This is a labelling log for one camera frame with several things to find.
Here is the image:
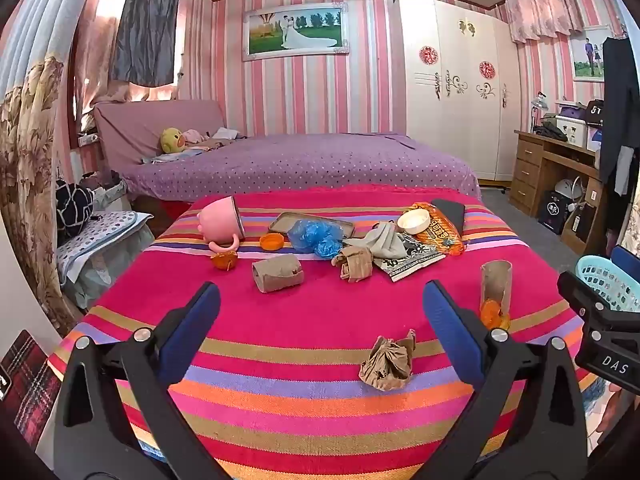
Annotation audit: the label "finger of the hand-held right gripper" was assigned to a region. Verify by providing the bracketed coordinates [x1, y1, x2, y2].
[557, 271, 608, 318]
[611, 245, 640, 275]

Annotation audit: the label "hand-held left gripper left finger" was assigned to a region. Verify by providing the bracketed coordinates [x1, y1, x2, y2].
[54, 281, 236, 480]

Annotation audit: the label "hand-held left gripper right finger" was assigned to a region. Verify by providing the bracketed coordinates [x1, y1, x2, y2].
[412, 280, 588, 480]

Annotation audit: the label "light blue plastic basket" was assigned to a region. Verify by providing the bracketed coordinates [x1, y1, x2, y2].
[575, 255, 640, 313]

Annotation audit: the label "clear plastic cup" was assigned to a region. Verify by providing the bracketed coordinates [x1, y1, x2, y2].
[480, 261, 513, 318]

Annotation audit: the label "black and white snack packet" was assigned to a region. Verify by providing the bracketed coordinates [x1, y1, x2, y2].
[372, 232, 446, 282]

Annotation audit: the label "brown paper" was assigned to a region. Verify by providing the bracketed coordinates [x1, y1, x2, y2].
[331, 246, 373, 282]
[359, 329, 417, 392]

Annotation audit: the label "orange snack packet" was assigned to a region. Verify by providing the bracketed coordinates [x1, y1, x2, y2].
[406, 202, 466, 256]

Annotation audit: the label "cardboard tube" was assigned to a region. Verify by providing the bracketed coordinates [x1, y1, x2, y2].
[251, 254, 305, 293]

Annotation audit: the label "blue plastic bag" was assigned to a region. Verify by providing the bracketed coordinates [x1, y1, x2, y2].
[287, 219, 345, 260]

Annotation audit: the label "person's right hand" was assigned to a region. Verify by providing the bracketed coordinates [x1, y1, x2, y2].
[599, 387, 623, 435]

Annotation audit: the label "beige flower print curtain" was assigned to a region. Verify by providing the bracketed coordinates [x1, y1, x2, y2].
[620, 195, 640, 253]

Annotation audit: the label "black paper bag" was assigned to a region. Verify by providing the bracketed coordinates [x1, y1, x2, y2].
[538, 191, 576, 235]

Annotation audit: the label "white helmet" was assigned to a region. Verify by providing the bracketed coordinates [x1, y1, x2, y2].
[555, 176, 586, 201]

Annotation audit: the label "pink mug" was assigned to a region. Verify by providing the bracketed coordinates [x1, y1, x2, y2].
[196, 196, 247, 253]

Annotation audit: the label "black phone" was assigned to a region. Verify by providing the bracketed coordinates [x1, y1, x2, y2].
[431, 198, 467, 236]

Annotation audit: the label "polka dot cloth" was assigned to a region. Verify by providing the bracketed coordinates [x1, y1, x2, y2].
[56, 210, 153, 281]

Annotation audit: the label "striped pink blanket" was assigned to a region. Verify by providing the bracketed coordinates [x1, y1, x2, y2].
[47, 185, 601, 480]

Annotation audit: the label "wooden desk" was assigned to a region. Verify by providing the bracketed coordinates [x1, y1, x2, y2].
[512, 130, 608, 256]

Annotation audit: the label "tan phone case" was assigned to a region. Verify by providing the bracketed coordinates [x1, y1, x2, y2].
[268, 211, 356, 240]

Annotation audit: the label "white storage box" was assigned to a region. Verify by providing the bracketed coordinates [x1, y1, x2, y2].
[556, 115, 590, 148]

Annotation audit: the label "dark clothes pile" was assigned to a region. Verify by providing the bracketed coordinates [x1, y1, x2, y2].
[535, 122, 568, 142]

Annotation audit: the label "dark hanging clothes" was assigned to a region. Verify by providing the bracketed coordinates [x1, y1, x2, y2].
[598, 35, 640, 196]

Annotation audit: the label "black and white patterned pillow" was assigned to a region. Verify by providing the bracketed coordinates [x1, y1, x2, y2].
[55, 180, 96, 241]

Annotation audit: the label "red plaid cloth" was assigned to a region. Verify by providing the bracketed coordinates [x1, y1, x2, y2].
[0, 330, 61, 448]

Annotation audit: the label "yellow duck plush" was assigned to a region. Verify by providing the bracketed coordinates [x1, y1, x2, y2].
[160, 127, 187, 155]

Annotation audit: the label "desk lamp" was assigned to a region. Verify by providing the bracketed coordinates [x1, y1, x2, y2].
[531, 91, 551, 133]

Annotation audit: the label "purple dotted bedspread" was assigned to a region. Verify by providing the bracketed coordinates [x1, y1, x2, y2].
[120, 132, 482, 203]

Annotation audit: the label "mauve bed headboard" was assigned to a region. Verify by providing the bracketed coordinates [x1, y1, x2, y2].
[93, 99, 226, 171]

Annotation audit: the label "white wardrobe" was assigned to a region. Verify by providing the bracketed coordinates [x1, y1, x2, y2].
[397, 0, 521, 182]

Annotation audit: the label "framed couple photo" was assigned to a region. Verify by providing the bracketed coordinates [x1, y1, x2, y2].
[569, 25, 613, 82]

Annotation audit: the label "pink floral valance curtain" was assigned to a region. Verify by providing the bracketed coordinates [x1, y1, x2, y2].
[502, 0, 586, 45]

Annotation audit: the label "grey window cloth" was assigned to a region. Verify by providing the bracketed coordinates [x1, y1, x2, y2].
[109, 0, 181, 88]

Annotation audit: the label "pink window curtain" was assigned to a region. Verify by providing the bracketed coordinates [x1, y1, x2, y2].
[75, 0, 136, 106]

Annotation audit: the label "framed wedding picture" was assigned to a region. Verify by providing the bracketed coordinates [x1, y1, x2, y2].
[242, 2, 350, 62]

